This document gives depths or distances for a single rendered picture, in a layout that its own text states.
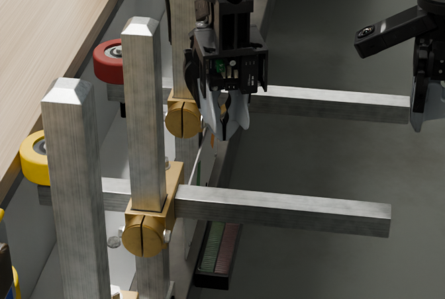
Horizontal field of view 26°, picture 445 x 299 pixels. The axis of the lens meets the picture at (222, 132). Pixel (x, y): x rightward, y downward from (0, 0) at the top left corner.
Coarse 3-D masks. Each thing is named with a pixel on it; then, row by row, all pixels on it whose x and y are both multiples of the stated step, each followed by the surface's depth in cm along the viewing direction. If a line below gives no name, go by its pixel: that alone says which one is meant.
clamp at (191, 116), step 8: (168, 104) 134; (176, 104) 133; (184, 104) 134; (192, 104) 133; (168, 112) 133; (176, 112) 132; (184, 112) 132; (192, 112) 132; (168, 120) 133; (176, 120) 133; (184, 120) 133; (192, 120) 133; (200, 120) 134; (168, 128) 134; (176, 128) 134; (184, 128) 134; (192, 128) 133; (200, 128) 135; (176, 136) 134; (184, 136) 134; (192, 136) 134
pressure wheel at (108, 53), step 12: (96, 48) 139; (108, 48) 139; (120, 48) 138; (96, 60) 136; (108, 60) 136; (120, 60) 136; (96, 72) 138; (108, 72) 136; (120, 72) 136; (120, 84) 137
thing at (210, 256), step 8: (216, 224) 137; (216, 232) 136; (208, 240) 134; (216, 240) 134; (208, 248) 133; (216, 248) 133; (208, 256) 132; (216, 256) 132; (208, 264) 130; (208, 272) 129
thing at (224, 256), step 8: (232, 224) 137; (224, 232) 136; (232, 232) 136; (224, 240) 134; (232, 240) 134; (224, 248) 133; (232, 248) 133; (224, 256) 132; (216, 264) 130; (224, 264) 130; (216, 272) 129; (224, 272) 129
